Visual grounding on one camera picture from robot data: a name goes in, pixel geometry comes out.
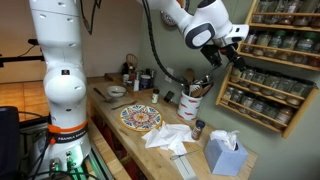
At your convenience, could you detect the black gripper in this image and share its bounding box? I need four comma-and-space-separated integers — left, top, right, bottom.
200, 45, 246, 71

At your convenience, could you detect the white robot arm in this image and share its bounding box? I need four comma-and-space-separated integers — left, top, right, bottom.
28, 0, 249, 172

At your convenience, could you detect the white utensil crock red fish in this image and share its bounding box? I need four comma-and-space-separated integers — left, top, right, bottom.
177, 92, 202, 120

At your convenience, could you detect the white electrical outlet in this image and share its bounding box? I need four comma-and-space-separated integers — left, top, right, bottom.
165, 67, 174, 83

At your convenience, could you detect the black phone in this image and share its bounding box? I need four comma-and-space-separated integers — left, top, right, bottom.
164, 91, 174, 102

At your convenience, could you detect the brown spice jar on table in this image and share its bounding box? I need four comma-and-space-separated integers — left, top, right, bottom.
191, 120, 205, 140

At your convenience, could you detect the small spice jar yellow label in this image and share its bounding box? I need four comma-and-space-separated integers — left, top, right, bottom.
151, 89, 160, 104

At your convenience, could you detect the blue tissue box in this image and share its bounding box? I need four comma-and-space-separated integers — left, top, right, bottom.
204, 130, 248, 176

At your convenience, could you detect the crumpled white paper towel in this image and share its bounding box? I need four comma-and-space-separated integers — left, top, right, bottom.
143, 123, 194, 155

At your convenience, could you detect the colourful round trivet plate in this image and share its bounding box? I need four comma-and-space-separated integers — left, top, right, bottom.
119, 105, 163, 132

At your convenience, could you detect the white ceramic bowl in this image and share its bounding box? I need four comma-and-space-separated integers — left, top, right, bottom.
107, 86, 127, 98

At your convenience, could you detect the lower wooden wall spice rack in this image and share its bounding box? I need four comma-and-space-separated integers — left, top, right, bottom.
216, 66, 319, 138

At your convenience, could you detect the wooden wall spice rack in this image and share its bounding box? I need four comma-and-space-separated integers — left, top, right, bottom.
216, 66, 319, 138
238, 0, 320, 71

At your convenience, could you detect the upper wooden wall spice rack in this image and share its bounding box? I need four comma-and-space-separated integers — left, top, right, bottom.
238, 0, 320, 71

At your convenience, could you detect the decorative wall plate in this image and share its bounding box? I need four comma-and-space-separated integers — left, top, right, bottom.
160, 11, 176, 27

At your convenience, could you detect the metal spatula wooden handle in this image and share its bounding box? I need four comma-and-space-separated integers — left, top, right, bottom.
93, 87, 115, 103

